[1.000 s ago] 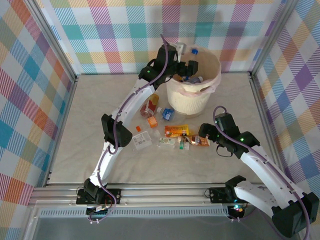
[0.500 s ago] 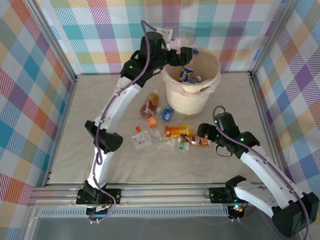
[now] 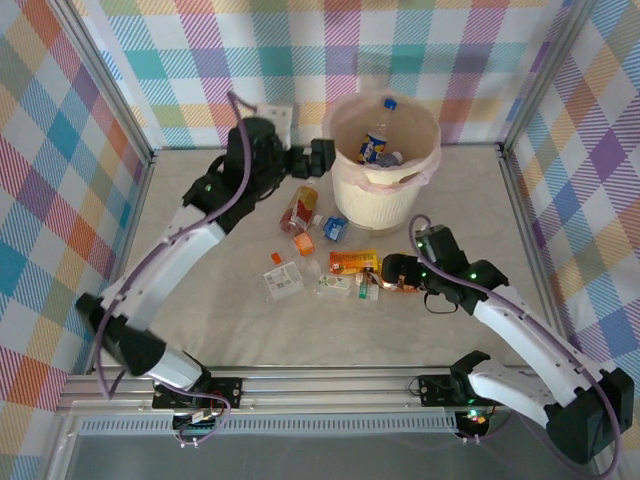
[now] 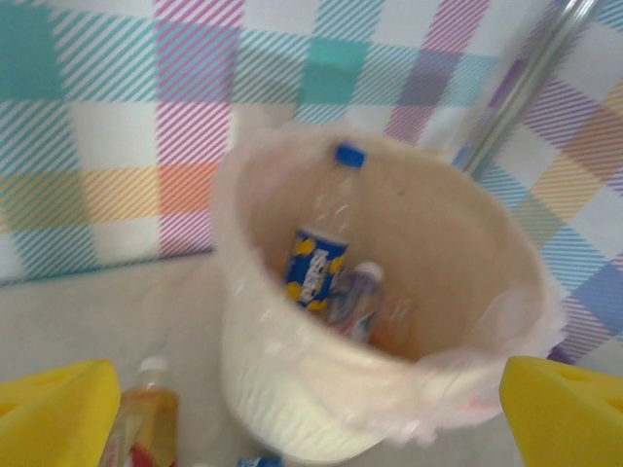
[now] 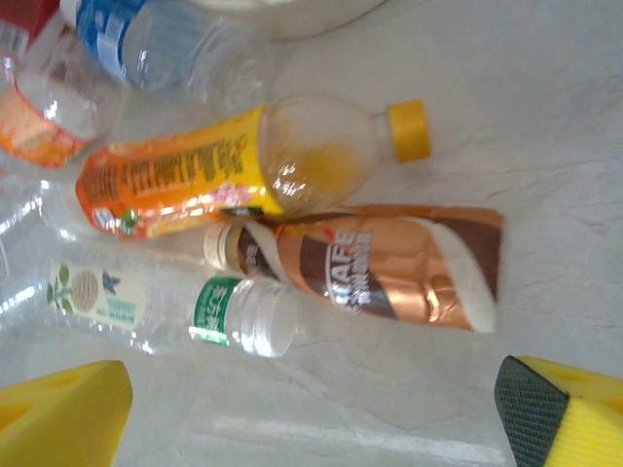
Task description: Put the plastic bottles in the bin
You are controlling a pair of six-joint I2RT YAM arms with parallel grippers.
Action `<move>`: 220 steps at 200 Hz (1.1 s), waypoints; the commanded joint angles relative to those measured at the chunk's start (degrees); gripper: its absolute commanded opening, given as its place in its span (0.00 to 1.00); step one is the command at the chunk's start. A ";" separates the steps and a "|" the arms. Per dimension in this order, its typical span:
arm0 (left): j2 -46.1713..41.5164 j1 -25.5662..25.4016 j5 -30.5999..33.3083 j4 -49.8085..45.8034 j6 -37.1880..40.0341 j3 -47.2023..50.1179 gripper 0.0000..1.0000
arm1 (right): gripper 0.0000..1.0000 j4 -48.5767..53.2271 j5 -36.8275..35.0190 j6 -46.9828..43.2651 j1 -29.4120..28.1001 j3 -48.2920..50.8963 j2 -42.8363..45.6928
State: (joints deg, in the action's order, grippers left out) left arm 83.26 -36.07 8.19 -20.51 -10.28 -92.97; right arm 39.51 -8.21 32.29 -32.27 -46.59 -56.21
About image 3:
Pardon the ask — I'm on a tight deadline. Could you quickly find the small green label bottle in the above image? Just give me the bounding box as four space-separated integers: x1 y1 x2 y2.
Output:
355 272 381 301

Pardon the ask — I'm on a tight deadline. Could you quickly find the orange snack packet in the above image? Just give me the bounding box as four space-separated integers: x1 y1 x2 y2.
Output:
328 248 386 276

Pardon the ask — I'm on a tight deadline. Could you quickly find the brown tea bottle red label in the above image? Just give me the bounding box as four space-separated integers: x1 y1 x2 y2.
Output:
278 182 321 236

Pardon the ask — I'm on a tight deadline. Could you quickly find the blue yellow label bottle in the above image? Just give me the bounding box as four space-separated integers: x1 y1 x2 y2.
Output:
357 97 401 166

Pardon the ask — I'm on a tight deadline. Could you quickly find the small blue label bottle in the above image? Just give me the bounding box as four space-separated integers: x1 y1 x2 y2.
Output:
313 213 374 246

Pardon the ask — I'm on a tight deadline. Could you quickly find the cream plastic bin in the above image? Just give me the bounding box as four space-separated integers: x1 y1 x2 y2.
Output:
327 94 443 236

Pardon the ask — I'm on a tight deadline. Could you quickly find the plaid backdrop panel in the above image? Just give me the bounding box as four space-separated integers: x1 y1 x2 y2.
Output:
79 0 566 150
0 0 151 480
504 0 640 401

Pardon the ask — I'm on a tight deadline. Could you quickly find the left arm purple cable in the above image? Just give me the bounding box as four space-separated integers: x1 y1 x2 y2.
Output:
94 90 261 401

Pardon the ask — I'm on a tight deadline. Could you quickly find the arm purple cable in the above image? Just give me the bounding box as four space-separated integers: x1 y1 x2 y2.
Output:
94 90 261 401
409 214 626 480

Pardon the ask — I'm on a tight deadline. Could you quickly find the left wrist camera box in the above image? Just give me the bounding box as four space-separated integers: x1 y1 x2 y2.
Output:
255 102 297 149

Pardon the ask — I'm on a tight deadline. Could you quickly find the aluminium floor rail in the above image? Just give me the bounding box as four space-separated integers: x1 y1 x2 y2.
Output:
497 142 576 371
84 149 159 376

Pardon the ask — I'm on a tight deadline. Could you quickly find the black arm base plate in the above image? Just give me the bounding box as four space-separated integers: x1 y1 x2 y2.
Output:
152 377 244 411
417 373 511 407

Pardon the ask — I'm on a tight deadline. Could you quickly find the wide aluminium mounting rail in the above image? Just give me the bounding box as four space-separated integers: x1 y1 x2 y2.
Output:
57 372 609 415

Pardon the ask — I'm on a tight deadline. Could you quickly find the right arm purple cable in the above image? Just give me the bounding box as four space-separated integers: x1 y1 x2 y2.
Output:
409 214 626 480

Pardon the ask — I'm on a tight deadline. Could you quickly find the small controller board with wires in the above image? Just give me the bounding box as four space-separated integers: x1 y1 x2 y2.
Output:
172 407 226 449
452 407 494 444

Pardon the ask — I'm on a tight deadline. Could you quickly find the grey slotted cable duct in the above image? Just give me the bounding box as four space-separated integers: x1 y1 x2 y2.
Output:
79 418 460 435

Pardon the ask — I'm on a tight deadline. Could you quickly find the aluminium frame post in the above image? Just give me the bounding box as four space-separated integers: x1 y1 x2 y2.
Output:
499 0 599 156
52 0 156 166

